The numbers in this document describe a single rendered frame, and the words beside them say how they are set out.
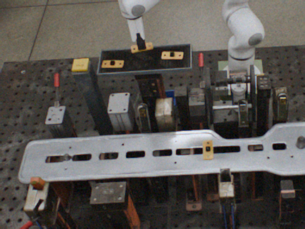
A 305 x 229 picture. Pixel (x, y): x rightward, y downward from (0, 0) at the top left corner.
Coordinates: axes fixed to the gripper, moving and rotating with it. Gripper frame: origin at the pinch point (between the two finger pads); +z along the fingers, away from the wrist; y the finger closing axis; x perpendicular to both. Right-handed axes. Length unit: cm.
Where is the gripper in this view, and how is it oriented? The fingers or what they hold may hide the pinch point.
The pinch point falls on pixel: (140, 43)
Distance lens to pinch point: 184.1
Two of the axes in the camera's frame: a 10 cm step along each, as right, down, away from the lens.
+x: 9.8, -2.0, 0.5
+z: 0.9, 6.4, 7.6
